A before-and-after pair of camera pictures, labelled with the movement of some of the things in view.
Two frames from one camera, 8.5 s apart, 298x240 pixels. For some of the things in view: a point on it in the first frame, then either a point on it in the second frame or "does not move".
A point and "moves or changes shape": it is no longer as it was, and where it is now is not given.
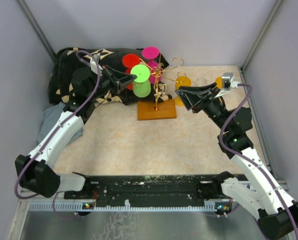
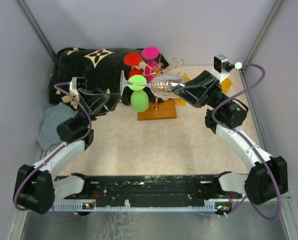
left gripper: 116,78 -> 94,100
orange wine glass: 181,81 does not move
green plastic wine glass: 141,85 -> 139,100
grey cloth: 50,115 does not move
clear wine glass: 201,81 moves or changes shape
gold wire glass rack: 159,108 does not move
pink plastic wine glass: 152,53 does not move
